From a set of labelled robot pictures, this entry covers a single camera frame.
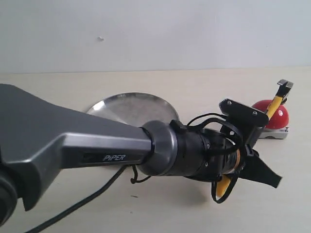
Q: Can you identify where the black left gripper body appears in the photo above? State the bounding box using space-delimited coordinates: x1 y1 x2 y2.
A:
199 128 248 182

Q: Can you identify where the yellow black claw hammer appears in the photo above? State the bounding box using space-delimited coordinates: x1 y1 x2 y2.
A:
212 79 294 199

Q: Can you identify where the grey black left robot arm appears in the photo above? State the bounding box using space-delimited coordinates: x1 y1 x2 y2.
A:
0 84 284 233

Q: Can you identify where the red dome push button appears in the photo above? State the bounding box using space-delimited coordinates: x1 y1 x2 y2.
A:
252 100 289 140

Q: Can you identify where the round steel plate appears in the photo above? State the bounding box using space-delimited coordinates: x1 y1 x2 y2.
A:
86 92 179 127

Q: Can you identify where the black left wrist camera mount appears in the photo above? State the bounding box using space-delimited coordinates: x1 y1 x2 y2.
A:
219 99 269 148

